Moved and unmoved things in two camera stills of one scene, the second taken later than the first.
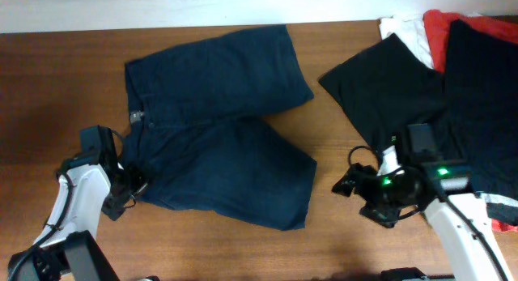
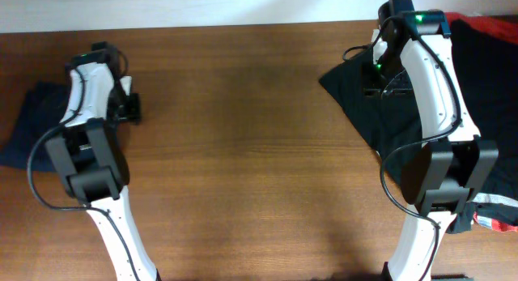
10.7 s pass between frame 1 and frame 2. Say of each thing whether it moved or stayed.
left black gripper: moved
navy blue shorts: moved
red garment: stayed
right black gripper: moved
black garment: stayed
